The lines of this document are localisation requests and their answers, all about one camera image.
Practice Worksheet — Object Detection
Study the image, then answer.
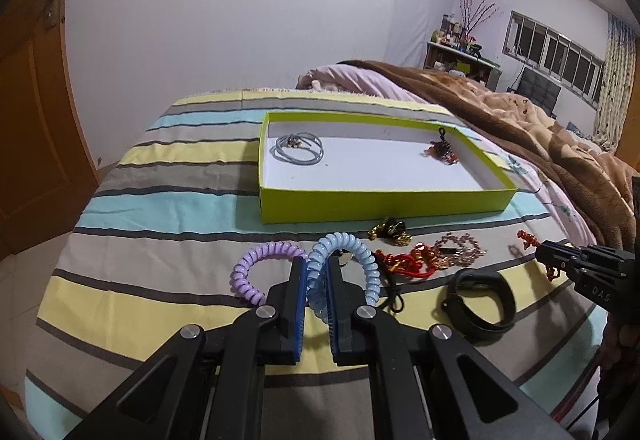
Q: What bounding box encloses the red knotted cord charm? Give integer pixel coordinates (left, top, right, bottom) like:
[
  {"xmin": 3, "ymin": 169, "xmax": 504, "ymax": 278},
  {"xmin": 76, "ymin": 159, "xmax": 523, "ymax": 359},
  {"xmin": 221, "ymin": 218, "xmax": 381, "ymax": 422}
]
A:
[{"xmin": 516, "ymin": 230, "xmax": 561, "ymax": 281}]

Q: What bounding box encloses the patterned curtain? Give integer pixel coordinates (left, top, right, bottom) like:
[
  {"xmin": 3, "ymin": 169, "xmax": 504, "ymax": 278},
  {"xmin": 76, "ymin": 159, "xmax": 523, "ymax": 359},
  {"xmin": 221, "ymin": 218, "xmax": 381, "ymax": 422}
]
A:
[{"xmin": 593, "ymin": 13, "xmax": 638, "ymax": 152}]

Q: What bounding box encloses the purple branch decoration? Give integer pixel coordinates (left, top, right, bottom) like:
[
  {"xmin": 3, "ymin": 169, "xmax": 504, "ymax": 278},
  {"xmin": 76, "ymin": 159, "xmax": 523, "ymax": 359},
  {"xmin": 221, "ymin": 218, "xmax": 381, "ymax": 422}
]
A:
[{"xmin": 459, "ymin": 0, "xmax": 500, "ymax": 39}]

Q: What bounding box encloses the dark beaded bracelet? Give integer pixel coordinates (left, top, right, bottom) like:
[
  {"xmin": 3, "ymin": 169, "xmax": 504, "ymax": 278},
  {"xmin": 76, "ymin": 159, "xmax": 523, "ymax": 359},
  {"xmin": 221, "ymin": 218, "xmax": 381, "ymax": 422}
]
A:
[{"xmin": 424, "ymin": 127, "xmax": 460, "ymax": 166}]

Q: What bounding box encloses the lime green shallow box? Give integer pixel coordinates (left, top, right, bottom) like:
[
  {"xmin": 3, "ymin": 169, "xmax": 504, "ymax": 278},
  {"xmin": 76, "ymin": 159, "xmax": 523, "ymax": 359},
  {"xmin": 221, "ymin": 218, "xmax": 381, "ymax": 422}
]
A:
[{"xmin": 258, "ymin": 111, "xmax": 516, "ymax": 224}]

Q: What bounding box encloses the black gold hair tie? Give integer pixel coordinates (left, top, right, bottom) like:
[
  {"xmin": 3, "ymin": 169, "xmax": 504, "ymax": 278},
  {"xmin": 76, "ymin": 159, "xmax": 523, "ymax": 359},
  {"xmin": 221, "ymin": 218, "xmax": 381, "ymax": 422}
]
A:
[{"xmin": 366, "ymin": 217, "xmax": 414, "ymax": 246}]

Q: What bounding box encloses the black quilted chair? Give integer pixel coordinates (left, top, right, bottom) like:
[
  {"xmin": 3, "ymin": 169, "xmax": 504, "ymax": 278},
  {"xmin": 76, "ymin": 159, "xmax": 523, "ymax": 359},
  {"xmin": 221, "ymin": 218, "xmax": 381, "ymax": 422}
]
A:
[{"xmin": 515, "ymin": 67, "xmax": 561, "ymax": 118}]

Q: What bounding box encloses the black fitness band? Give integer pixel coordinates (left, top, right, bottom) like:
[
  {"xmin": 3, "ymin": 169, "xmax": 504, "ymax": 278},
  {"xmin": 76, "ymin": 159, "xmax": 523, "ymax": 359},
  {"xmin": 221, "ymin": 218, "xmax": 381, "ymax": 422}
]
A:
[{"xmin": 440, "ymin": 269, "xmax": 516, "ymax": 344}]

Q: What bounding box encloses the orange wooden door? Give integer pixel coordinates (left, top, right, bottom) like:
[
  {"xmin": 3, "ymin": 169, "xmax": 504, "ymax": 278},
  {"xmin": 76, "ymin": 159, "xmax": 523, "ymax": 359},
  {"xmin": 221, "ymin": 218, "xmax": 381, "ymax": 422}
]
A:
[{"xmin": 1, "ymin": 0, "xmax": 99, "ymax": 257}]

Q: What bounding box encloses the grey elastic hair tie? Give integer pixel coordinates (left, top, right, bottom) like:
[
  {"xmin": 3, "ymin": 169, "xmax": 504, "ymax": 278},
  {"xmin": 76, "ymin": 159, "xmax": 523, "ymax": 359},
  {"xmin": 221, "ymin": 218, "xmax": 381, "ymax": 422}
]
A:
[{"xmin": 269, "ymin": 131, "xmax": 327, "ymax": 167}]

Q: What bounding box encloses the light blue spiral hair tie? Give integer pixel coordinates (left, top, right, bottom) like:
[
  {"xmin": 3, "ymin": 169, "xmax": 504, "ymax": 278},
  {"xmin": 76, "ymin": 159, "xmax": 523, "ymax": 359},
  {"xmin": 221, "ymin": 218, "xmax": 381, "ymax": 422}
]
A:
[{"xmin": 304, "ymin": 231, "xmax": 382, "ymax": 319}]

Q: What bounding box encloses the purple spiral hair tie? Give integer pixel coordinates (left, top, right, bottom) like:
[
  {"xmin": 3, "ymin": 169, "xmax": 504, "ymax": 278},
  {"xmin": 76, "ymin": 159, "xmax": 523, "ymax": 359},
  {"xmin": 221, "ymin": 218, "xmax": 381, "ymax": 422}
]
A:
[{"xmin": 229, "ymin": 240, "xmax": 307, "ymax": 307}]

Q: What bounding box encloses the brown fleece blanket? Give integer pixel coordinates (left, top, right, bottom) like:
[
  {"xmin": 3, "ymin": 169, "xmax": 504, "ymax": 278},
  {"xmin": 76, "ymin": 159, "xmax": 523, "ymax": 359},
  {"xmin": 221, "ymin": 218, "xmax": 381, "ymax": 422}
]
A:
[{"xmin": 349, "ymin": 60, "xmax": 639, "ymax": 252}]

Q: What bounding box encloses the barred window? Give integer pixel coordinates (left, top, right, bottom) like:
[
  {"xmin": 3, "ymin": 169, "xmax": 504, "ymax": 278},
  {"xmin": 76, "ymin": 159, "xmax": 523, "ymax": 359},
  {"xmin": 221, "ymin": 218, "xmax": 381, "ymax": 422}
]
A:
[{"xmin": 502, "ymin": 12, "xmax": 603, "ymax": 108}]

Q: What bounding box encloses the pink crystal bracelet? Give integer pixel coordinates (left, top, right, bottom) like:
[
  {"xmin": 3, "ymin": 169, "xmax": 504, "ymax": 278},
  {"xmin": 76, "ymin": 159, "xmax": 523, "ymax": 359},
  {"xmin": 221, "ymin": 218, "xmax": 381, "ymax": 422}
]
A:
[{"xmin": 433, "ymin": 231, "xmax": 490, "ymax": 269}]

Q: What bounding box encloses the cluttered shelf desk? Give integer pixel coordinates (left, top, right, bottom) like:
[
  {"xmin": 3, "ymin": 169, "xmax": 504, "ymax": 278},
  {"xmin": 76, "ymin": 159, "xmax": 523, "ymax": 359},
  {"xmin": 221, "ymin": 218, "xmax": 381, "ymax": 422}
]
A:
[{"xmin": 423, "ymin": 14, "xmax": 501, "ymax": 91}]

